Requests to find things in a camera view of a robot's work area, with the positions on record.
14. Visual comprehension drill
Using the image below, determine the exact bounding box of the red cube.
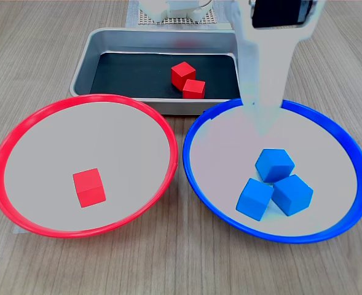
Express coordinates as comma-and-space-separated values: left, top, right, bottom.
171, 61, 197, 91
72, 167, 107, 209
182, 79, 207, 100

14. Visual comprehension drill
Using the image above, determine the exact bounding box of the blue cube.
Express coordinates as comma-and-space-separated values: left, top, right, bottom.
272, 174, 314, 217
254, 148, 296, 184
235, 178, 275, 222

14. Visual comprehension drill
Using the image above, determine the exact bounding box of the steel tray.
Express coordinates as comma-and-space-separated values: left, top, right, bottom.
69, 27, 261, 115

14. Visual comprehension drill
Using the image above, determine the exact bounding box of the pale perforated plate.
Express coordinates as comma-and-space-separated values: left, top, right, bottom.
136, 9, 218, 25

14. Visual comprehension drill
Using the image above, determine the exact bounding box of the blue-rimmed white plate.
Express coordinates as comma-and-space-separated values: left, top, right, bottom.
183, 96, 362, 245

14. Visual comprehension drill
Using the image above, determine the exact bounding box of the black mat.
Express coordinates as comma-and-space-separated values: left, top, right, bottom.
90, 50, 240, 100

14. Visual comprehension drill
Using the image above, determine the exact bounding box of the red-rimmed white plate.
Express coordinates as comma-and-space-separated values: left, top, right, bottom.
0, 93, 179, 239

